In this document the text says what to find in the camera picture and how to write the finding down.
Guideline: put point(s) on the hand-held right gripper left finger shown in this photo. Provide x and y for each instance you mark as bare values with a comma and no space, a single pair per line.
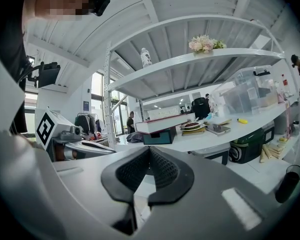
77,196

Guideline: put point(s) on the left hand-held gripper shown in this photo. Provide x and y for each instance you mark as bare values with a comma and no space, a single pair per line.
46,129

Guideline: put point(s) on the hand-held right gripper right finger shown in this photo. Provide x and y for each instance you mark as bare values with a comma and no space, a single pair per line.
202,204

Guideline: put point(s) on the clothes rack with garments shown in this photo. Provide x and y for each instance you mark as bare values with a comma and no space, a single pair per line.
86,124

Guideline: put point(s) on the dark folded cloth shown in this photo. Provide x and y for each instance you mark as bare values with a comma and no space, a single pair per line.
135,137

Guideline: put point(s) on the black framed storage box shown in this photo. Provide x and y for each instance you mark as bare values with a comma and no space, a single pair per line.
210,150
268,134

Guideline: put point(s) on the dark teal box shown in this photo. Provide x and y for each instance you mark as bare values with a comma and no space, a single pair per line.
160,136

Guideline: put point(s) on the red hardcover book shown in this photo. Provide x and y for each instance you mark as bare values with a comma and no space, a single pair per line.
162,124

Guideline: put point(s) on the large dark storage box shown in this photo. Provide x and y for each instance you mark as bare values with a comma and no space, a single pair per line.
247,146

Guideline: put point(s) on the stack of plates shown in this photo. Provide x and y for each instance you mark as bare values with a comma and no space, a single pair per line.
192,129

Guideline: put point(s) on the black smartphone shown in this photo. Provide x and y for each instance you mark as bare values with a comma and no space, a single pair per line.
218,129

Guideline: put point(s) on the pile of beige slats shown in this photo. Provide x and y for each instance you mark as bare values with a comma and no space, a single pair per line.
270,151

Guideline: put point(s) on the black mounted device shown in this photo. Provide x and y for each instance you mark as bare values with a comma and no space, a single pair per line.
48,75

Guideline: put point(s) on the black mesh waste bin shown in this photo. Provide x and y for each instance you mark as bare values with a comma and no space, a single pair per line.
288,186

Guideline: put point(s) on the yellow marker pen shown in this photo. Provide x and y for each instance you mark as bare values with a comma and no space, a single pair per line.
242,121

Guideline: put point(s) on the black backpack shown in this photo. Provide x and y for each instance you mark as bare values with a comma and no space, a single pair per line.
201,107

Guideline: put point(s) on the clear bottle with white label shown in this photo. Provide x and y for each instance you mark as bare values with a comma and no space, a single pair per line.
146,57

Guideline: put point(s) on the large clear lidded box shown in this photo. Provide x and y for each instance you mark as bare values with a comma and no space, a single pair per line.
240,94

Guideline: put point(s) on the person's black clothing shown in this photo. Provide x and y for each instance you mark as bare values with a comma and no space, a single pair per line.
10,49

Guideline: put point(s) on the white metal shelving unit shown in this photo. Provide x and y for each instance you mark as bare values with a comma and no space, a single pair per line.
202,56

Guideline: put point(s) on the pink artificial flower bunch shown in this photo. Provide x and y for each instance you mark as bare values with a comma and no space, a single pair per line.
205,44

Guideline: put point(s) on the black head-worn camera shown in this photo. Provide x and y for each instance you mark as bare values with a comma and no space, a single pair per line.
101,5

